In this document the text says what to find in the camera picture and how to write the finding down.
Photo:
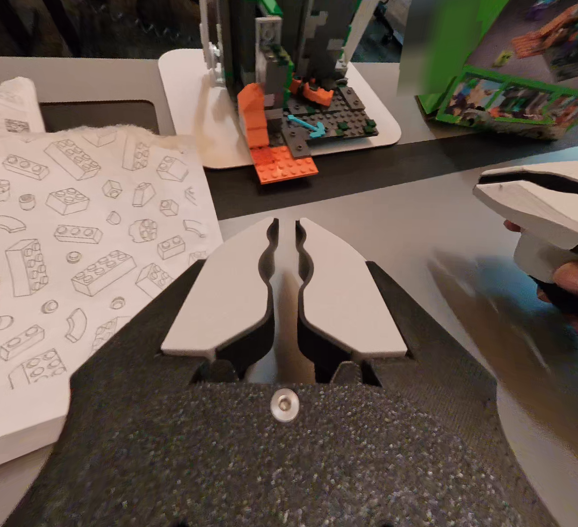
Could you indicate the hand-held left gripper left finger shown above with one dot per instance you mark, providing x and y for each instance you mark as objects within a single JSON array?
[{"x": 225, "y": 301}]

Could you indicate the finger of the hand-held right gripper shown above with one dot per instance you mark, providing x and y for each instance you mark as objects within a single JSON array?
[
  {"x": 537, "y": 206},
  {"x": 542, "y": 169}
]

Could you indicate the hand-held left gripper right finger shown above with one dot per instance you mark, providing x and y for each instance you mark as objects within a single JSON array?
[{"x": 347, "y": 305}]

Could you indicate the torn printed paper bag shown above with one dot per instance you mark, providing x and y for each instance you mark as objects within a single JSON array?
[{"x": 90, "y": 220}]

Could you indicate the blue lego pickaxe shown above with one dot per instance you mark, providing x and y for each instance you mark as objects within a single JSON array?
[{"x": 311, "y": 127}]

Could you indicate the grey green lego building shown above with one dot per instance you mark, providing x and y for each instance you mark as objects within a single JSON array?
[{"x": 316, "y": 21}]

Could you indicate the green lego box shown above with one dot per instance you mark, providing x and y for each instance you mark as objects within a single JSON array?
[{"x": 519, "y": 102}]

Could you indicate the person's right hand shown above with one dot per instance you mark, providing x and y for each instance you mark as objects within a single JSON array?
[{"x": 570, "y": 272}]

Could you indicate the white book stand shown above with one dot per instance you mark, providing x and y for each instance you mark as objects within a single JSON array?
[{"x": 189, "y": 98}]

